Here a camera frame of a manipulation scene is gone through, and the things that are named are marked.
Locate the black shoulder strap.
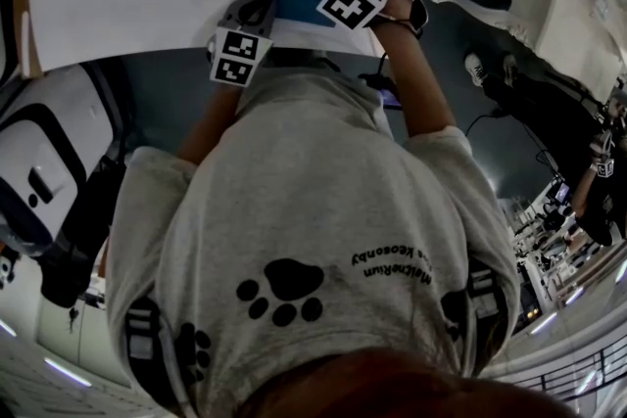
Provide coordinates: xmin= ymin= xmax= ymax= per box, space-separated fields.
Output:
xmin=464 ymin=256 xmax=511 ymax=359
xmin=123 ymin=296 xmax=171 ymax=408

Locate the white workbench with equipment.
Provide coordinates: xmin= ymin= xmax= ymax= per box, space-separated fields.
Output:
xmin=508 ymin=180 xmax=627 ymax=335

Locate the person's grey paw-print shirt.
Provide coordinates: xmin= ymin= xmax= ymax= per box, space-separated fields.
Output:
xmin=105 ymin=72 xmax=521 ymax=418

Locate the white case with black trim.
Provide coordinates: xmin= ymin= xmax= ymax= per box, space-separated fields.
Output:
xmin=0 ymin=0 xmax=17 ymax=80
xmin=0 ymin=63 xmax=124 ymax=256

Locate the black device with purple screen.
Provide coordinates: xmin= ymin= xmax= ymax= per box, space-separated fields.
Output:
xmin=380 ymin=88 xmax=405 ymax=111

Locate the person's left forearm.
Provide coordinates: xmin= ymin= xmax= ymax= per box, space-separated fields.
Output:
xmin=175 ymin=81 xmax=247 ymax=165

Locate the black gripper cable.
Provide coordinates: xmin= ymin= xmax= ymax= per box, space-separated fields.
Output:
xmin=358 ymin=17 xmax=394 ymax=90

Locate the black floor cable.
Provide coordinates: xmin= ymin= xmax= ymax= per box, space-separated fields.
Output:
xmin=463 ymin=111 xmax=502 ymax=139

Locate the white cabinet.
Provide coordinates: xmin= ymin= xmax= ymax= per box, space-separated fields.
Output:
xmin=36 ymin=298 xmax=134 ymax=389

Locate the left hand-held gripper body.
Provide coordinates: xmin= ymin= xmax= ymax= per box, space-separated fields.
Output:
xmin=208 ymin=17 xmax=276 ymax=87

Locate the white ornate chair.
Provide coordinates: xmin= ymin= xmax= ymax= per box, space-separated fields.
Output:
xmin=429 ymin=0 xmax=627 ymax=100

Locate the person's right forearm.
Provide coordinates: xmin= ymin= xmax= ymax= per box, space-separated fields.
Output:
xmin=370 ymin=0 xmax=455 ymax=139

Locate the brown wooden panel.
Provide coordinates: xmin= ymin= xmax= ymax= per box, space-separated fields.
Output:
xmin=12 ymin=0 xmax=46 ymax=80

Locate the black railing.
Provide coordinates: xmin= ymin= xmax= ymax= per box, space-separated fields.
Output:
xmin=538 ymin=347 xmax=627 ymax=396

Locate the black bag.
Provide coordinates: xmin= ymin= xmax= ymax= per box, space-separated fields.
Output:
xmin=38 ymin=161 xmax=115 ymax=310

